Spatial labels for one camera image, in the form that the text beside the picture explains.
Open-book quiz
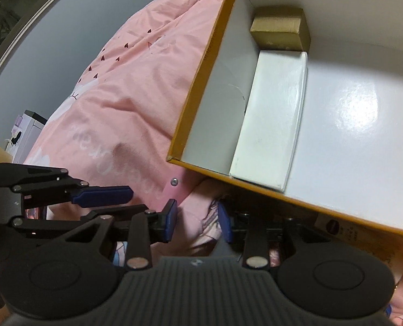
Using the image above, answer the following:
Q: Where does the small gold box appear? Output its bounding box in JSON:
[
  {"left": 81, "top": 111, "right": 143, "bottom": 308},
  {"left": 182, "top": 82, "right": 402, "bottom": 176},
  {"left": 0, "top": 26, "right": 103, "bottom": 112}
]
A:
[{"left": 250, "top": 6, "right": 311, "bottom": 52}]

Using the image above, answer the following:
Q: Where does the white cabinet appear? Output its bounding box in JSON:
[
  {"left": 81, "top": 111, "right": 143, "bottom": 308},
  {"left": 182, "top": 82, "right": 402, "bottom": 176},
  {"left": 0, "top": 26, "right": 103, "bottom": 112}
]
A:
[{"left": 13, "top": 109, "right": 49, "bottom": 164}]

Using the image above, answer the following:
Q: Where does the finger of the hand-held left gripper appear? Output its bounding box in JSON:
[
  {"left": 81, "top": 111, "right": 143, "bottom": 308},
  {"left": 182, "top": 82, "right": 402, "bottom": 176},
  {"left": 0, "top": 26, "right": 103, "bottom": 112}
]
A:
[
  {"left": 6, "top": 205, "right": 149, "bottom": 242},
  {"left": 0, "top": 163, "right": 134, "bottom": 209}
]

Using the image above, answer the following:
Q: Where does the orange cardboard box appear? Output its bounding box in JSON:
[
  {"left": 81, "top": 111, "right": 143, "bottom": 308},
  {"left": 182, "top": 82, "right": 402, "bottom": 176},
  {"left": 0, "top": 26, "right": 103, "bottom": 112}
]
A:
[{"left": 166, "top": 0, "right": 403, "bottom": 279}]

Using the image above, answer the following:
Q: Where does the white rectangular box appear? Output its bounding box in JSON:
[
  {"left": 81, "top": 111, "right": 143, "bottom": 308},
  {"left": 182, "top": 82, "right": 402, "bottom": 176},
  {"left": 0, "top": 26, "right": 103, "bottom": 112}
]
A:
[{"left": 229, "top": 50, "right": 309, "bottom": 192}]

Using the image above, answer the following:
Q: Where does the pink printed blanket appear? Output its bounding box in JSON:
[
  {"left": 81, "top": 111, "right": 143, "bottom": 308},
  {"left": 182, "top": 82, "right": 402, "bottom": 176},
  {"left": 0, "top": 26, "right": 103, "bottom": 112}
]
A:
[{"left": 23, "top": 0, "right": 403, "bottom": 326}]

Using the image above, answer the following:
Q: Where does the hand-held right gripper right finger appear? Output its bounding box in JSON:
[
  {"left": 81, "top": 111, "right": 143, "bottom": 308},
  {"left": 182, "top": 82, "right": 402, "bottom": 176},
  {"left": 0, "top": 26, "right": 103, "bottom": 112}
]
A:
[{"left": 218, "top": 204, "right": 325, "bottom": 269}]

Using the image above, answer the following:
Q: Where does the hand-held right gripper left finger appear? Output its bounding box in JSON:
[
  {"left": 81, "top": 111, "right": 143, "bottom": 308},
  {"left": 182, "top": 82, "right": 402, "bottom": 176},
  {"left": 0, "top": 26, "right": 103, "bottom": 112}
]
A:
[{"left": 64, "top": 199, "right": 179, "bottom": 269}]

